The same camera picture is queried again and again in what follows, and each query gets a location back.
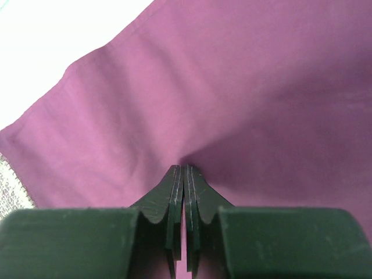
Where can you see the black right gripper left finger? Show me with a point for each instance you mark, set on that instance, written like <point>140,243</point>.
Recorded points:
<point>140,241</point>

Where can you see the purple cloth wrap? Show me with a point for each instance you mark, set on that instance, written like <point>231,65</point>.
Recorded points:
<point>270,100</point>

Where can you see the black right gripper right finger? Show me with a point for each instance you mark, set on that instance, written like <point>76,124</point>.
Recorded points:
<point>228,241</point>

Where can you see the wire mesh instrument tray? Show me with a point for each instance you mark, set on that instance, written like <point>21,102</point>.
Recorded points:
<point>14,195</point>

